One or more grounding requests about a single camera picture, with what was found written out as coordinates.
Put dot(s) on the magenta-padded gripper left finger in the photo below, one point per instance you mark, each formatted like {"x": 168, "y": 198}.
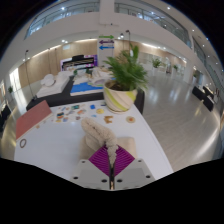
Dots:
{"x": 90, "y": 171}

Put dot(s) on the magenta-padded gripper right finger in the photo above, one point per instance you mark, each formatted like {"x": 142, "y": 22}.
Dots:
{"x": 133, "y": 171}

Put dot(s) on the beige towel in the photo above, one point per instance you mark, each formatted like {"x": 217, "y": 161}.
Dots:
{"x": 100, "y": 131}

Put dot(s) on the round tan disc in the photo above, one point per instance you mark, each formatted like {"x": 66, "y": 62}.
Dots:
{"x": 130, "y": 119}

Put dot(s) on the orange-brown flat piece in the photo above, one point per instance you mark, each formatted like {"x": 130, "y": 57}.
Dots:
{"x": 108, "y": 119}

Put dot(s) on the potted plant in striped pot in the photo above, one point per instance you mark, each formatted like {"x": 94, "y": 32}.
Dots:
{"x": 120, "y": 98}

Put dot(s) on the black display table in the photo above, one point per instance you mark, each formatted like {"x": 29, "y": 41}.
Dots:
{"x": 66, "y": 98}

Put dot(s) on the pink rectangular board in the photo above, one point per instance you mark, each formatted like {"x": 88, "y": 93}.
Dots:
{"x": 31, "y": 120}

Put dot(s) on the blue mat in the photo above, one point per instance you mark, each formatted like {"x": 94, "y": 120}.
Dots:
{"x": 83, "y": 89}

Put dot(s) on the white padded display piece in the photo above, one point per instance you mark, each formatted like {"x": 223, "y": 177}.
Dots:
{"x": 51, "y": 85}

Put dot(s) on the white building model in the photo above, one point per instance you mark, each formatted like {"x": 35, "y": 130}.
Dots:
{"x": 99, "y": 76}

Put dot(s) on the black draped side tables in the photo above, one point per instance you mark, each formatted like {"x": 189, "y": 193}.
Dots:
{"x": 5, "y": 116}

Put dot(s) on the black piano with purple screen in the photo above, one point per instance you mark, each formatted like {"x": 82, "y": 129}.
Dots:
{"x": 78, "y": 61}

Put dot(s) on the black microphone stand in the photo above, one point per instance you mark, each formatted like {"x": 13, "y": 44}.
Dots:
{"x": 29, "y": 73}

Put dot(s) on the blue arrow sign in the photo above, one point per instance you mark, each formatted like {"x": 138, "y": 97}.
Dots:
{"x": 106, "y": 47}

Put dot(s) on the purple arrow sign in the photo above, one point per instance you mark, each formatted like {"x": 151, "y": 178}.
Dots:
{"x": 106, "y": 42}

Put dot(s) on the green arrow sign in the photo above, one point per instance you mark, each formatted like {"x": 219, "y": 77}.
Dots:
{"x": 106, "y": 37}

